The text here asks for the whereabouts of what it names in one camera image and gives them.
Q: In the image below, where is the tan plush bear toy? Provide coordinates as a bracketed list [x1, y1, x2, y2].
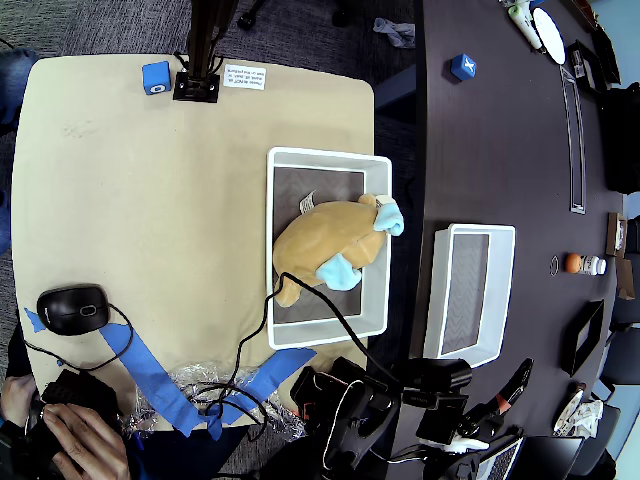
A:
[272, 189, 405, 309]

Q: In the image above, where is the small white tray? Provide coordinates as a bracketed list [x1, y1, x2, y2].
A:
[422, 223, 517, 370]

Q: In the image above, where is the large white tray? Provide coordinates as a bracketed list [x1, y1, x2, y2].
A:
[266, 146, 393, 350]

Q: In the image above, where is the person's right hand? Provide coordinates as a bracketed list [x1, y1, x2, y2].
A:
[42, 402, 132, 480]

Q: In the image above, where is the person's left hand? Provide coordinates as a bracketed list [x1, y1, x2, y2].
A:
[0, 377, 37, 427]

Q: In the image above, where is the plate with patterned rim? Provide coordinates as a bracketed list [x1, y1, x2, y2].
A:
[552, 389, 584, 436]

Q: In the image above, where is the open laptop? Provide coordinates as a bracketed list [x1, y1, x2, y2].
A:
[474, 434, 586, 480]

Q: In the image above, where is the black open tray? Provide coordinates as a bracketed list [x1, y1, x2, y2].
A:
[558, 298, 606, 379]

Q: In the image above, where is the crumpled white paper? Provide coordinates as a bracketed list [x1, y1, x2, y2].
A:
[572, 399, 606, 439]

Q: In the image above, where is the white pill bottle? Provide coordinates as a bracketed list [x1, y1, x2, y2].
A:
[579, 254, 608, 276]

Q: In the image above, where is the flat brown cardboard piece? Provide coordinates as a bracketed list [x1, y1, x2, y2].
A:
[614, 257, 636, 300]

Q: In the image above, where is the open brown cardboard box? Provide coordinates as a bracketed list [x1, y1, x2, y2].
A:
[604, 211, 629, 259]

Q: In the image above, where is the wide blue tape strip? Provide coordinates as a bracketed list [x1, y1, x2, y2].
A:
[204, 347, 319, 441]

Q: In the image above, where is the crumpled clear plastic wrap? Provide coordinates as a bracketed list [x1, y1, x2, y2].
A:
[119, 359, 309, 441]

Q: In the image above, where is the long blue tape strip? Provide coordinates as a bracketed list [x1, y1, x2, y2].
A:
[97, 322, 206, 439]

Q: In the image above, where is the blue cube with X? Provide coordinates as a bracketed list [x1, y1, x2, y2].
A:
[448, 53, 478, 81]

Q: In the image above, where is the black open box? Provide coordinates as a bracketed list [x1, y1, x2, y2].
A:
[567, 39, 601, 92]

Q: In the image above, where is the black flat tray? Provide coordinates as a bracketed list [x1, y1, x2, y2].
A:
[589, 27, 622, 86]

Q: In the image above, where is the white oval plate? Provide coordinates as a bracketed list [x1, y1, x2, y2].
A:
[530, 7, 568, 65]

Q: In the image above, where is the white and green bottle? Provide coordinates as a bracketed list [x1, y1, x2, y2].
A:
[507, 2, 544, 50]

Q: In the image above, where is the grey sock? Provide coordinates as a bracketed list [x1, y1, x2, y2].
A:
[372, 17, 417, 50]

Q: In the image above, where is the black computer mouse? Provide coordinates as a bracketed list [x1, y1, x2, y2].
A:
[36, 283, 111, 337]

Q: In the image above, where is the white printed paper label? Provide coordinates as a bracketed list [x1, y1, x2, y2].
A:
[222, 64, 267, 92]

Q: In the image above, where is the short blue tape piece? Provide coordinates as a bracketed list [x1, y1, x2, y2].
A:
[23, 306, 49, 335]

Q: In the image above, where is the blue cube with O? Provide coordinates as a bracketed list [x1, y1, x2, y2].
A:
[141, 60, 172, 96]

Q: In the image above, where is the blue jeans leg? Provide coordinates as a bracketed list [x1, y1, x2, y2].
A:
[0, 47, 39, 134]

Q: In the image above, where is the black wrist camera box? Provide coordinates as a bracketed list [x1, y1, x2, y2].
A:
[399, 357, 474, 407]

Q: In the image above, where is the black camera cable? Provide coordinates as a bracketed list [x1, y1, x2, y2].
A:
[187, 271, 406, 444]

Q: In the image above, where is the black mouse cable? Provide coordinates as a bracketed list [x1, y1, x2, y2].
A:
[22, 302, 136, 374]

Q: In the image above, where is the black camera stand post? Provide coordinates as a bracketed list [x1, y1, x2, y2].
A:
[172, 0, 236, 104]

